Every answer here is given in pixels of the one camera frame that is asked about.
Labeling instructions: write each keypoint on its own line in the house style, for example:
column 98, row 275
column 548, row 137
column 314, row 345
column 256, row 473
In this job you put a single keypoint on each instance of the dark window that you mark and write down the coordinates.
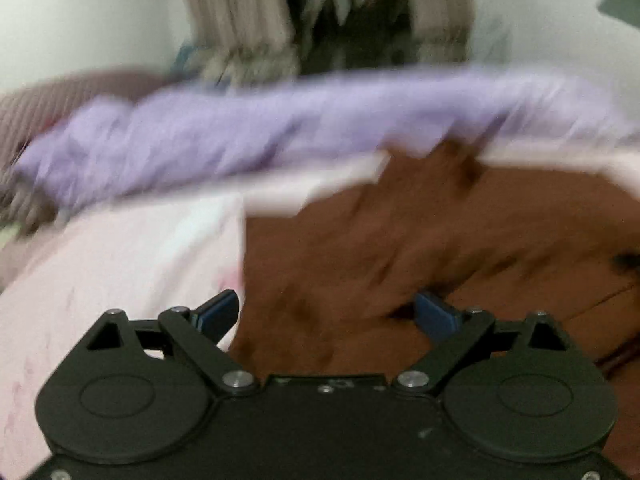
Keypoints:
column 350, row 15

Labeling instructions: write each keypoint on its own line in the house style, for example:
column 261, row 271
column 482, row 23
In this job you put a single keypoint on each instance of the brown jacket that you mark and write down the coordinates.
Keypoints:
column 400, row 240

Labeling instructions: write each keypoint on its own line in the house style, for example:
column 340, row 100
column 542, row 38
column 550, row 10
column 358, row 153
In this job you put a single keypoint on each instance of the purple quilt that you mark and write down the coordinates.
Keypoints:
column 260, row 130

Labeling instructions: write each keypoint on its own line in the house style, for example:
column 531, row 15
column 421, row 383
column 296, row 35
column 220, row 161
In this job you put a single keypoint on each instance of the dusty pink pillow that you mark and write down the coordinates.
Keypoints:
column 22, row 260

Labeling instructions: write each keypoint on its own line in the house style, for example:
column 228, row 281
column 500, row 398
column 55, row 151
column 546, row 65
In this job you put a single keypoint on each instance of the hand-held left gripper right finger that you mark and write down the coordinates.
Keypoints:
column 434, row 316

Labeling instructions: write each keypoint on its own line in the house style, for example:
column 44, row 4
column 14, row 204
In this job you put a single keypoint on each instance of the teal plush cloth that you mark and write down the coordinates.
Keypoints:
column 186, row 57

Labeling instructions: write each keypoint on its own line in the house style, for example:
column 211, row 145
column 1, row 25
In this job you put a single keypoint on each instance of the grey crumpled cloth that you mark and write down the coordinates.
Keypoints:
column 25, row 207

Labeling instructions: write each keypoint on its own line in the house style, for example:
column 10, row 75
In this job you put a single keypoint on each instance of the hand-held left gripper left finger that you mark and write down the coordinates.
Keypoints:
column 220, row 310

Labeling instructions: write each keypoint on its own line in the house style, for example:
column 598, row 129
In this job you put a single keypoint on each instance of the mauve padded headboard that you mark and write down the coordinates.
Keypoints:
column 55, row 95

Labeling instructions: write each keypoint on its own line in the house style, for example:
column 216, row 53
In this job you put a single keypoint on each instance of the pink printed blanket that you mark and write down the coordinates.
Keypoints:
column 125, row 260

